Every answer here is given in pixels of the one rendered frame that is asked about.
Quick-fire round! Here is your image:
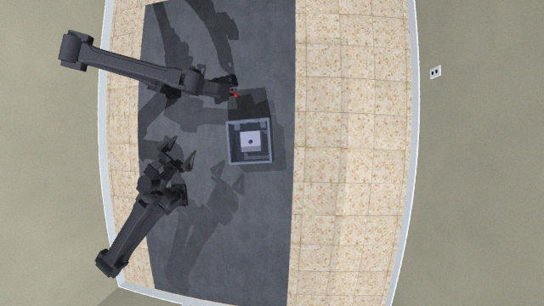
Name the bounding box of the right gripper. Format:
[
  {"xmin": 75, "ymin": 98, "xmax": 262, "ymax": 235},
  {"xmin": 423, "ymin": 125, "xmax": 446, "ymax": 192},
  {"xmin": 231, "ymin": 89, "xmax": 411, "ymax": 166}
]
[{"xmin": 157, "ymin": 135, "xmax": 196, "ymax": 173}]

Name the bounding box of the white square plate with hole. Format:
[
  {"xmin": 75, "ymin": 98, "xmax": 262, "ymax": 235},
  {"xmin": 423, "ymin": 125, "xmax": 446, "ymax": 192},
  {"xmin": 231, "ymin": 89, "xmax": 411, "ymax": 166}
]
[{"xmin": 240, "ymin": 131, "xmax": 263, "ymax": 152}]

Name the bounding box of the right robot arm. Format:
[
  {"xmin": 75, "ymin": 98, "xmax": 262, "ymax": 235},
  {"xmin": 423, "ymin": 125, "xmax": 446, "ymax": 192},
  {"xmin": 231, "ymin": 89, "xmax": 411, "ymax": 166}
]
[{"xmin": 94, "ymin": 159, "xmax": 188, "ymax": 279}]

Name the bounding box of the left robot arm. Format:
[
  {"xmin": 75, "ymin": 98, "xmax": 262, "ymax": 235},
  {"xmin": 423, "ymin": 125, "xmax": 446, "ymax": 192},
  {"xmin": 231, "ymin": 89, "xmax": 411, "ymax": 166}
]
[{"xmin": 58, "ymin": 30, "xmax": 239, "ymax": 99}]

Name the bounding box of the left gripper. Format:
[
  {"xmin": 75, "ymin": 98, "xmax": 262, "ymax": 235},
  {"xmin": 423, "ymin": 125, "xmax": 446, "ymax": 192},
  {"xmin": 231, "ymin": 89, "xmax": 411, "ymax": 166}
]
[{"xmin": 214, "ymin": 92, "xmax": 235, "ymax": 105}]

